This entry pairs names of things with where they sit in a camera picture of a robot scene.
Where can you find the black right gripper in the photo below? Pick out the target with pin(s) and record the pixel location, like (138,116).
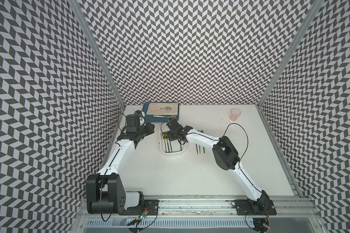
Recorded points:
(170,136)

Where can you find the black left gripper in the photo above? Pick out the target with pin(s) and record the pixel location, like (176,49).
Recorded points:
(150,129)

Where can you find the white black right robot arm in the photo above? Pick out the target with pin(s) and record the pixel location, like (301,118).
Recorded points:
(227,158)

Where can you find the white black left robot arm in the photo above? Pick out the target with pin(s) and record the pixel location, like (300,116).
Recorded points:
(105,193)

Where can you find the white plastic storage box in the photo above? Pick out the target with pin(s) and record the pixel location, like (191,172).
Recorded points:
(175,144)

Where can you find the teal rectangular tray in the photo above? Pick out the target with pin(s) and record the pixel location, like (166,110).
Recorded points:
(150,118)

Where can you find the beige folded cloth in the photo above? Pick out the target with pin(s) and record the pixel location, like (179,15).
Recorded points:
(174,111)

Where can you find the pink translucent cup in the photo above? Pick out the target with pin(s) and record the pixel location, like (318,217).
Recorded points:
(234,114)

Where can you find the white handled metal spoon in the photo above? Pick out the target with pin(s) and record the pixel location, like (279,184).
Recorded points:
(162,116)

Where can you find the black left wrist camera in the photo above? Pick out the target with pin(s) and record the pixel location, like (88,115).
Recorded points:
(132,123)

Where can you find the pink handled slotted spoon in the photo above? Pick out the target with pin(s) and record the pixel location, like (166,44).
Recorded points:
(162,108)

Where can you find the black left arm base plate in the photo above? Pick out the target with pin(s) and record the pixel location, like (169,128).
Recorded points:
(148,206)

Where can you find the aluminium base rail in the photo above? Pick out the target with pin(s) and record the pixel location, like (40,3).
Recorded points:
(213,214)

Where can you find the left electronics board with wires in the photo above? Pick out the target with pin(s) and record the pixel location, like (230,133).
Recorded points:
(137,225)

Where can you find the electronics board with wires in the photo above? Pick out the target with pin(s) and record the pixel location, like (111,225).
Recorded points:
(258,224)
(137,225)

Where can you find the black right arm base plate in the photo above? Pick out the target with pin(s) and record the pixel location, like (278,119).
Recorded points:
(246,208)

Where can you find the right electronics board with wires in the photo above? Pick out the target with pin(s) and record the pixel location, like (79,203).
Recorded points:
(258,224)

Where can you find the aluminium corner post left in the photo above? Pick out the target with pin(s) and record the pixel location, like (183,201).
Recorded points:
(75,7)

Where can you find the aluminium corner post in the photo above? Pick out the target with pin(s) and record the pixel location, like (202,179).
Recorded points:
(308,19)
(75,7)

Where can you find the aluminium corner post right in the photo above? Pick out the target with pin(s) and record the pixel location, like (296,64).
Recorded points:
(308,19)

